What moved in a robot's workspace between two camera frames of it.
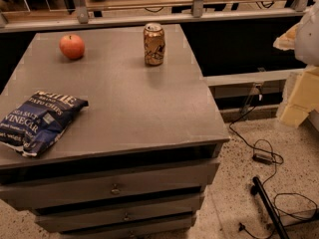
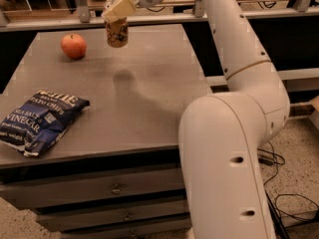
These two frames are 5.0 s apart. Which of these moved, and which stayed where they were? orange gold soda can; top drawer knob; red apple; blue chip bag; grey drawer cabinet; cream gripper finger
Moved: orange gold soda can; cream gripper finger
Stayed: top drawer knob; blue chip bag; red apple; grey drawer cabinet
